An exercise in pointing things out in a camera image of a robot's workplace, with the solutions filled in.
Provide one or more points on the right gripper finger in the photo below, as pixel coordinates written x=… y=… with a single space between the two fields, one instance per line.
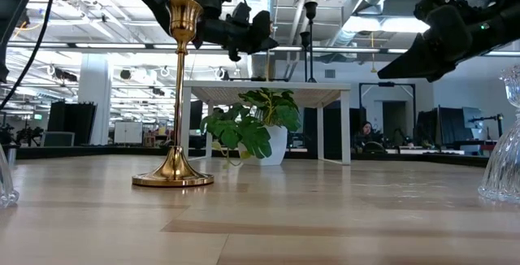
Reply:
x=414 y=63

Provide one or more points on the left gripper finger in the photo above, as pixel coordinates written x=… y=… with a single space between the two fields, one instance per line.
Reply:
x=260 y=45
x=262 y=25

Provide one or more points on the short black candlestick holder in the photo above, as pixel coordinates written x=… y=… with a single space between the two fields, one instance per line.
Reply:
x=305 y=37

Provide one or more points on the tall black candlestick holder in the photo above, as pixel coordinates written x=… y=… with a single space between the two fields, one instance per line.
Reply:
x=311 y=9

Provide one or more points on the short gold candlestick holder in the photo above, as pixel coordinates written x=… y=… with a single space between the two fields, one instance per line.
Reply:
x=178 y=94

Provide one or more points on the clear glass candle holder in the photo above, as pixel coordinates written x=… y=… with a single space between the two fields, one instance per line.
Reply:
x=6 y=183
x=503 y=167

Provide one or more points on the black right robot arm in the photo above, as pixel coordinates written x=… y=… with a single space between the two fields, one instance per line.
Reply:
x=508 y=21

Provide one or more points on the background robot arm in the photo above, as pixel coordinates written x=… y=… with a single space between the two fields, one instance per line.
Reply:
x=487 y=118

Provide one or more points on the white perforated metal shelf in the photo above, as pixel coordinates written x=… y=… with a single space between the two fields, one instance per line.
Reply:
x=268 y=86

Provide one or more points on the person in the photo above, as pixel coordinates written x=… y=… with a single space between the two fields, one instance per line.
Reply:
x=365 y=135

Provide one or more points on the green artificial plant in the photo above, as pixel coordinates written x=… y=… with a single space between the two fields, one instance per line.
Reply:
x=239 y=131

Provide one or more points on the white plant pot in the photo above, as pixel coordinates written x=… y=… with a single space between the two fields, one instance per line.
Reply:
x=276 y=147

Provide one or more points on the white cabinet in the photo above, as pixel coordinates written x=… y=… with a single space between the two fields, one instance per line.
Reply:
x=128 y=133

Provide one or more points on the white building column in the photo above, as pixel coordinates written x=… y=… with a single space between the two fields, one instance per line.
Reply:
x=94 y=98

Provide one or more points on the black room partition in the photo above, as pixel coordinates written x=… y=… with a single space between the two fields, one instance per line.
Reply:
x=71 y=122

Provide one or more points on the black portal frame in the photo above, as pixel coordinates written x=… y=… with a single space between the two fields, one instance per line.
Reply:
x=386 y=84

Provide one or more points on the black aluminium table frame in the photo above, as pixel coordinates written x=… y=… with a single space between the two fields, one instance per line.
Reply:
x=122 y=151

